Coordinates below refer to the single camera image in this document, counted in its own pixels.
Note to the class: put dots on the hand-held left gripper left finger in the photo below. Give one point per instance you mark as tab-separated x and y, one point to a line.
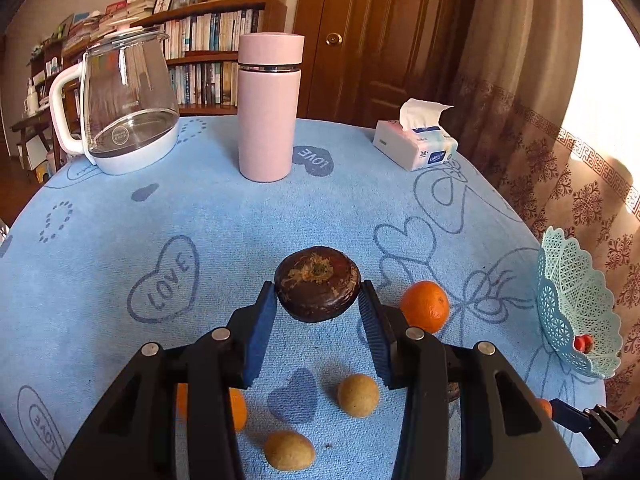
260	340

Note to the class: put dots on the small wooden side table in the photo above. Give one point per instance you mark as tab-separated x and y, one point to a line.
27	127

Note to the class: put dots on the brown wooden door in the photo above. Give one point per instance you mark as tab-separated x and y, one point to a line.
380	35

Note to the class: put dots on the tan round longan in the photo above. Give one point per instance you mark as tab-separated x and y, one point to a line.
289	451
357	395

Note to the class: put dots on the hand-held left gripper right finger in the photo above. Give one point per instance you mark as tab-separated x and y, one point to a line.
372	335

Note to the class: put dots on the pile of books atop bookshelf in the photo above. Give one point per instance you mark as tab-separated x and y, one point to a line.
115	12

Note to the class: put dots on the small picture frame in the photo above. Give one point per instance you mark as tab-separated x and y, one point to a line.
162	2

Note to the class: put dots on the white bottle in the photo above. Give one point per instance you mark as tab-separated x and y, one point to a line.
31	99

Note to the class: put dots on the brass door knob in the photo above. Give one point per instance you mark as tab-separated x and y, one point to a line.
333	38

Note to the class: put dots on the white tissue pack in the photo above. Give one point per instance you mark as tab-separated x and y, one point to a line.
415	142

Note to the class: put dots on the wooden bookshelf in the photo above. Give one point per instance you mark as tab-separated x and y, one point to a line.
272	20

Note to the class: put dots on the pink thermos bottle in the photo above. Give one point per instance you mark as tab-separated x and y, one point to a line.
270	110

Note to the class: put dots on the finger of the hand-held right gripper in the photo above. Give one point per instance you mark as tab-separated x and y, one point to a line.
570	415

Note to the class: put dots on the orange mandarin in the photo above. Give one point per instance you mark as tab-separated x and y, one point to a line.
545	407
425	306
239	410

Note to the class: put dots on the brown patterned curtain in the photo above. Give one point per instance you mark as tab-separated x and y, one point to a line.
550	135

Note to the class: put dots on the teal plastic lattice basket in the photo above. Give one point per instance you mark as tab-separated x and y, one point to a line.
575	310

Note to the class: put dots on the rows of shelved books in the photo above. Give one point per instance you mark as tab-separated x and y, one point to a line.
210	45

